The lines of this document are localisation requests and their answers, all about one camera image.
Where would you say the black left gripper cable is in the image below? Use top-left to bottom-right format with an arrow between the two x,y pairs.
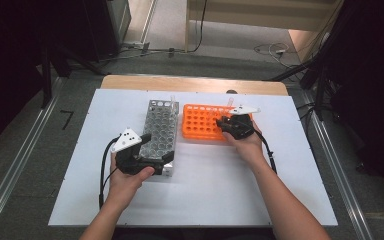
98,135 -> 122,210

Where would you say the wooden table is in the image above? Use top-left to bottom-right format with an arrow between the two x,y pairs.
100,74 -> 289,97

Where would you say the white floor cable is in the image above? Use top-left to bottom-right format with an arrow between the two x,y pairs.
253,42 -> 290,68

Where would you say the aluminium floor rail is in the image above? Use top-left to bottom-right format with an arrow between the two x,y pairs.
0,77 -> 65,240
300,89 -> 375,240

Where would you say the orange test tube rack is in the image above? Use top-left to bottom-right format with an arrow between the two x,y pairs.
181,103 -> 256,142

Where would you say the white board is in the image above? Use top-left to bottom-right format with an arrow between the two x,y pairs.
48,88 -> 339,228

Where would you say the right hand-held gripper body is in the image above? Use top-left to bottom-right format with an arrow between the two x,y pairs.
223,104 -> 262,140

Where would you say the black metal stand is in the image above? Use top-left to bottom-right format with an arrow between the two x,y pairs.
39,43 -> 108,109
263,54 -> 335,122

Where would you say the dark cabinet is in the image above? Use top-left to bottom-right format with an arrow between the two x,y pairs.
79,0 -> 133,63

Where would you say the metal test tube rack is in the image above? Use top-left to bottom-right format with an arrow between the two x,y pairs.
135,99 -> 180,177

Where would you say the black hanging cable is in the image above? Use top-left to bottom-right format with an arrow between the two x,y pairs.
189,0 -> 209,54

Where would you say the person's right hand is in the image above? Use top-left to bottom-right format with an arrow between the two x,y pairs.
222,120 -> 268,168

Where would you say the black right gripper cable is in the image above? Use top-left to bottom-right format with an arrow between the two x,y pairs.
246,123 -> 278,175

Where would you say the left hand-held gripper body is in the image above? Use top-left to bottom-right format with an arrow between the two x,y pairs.
111,127 -> 165,176

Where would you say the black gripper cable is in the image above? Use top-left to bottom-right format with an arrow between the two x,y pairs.
246,123 -> 278,175
98,135 -> 122,210

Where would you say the person's left hand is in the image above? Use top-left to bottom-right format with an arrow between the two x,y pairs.
108,152 -> 156,210

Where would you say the light wooden furniture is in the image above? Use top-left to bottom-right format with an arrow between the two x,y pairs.
184,0 -> 345,64

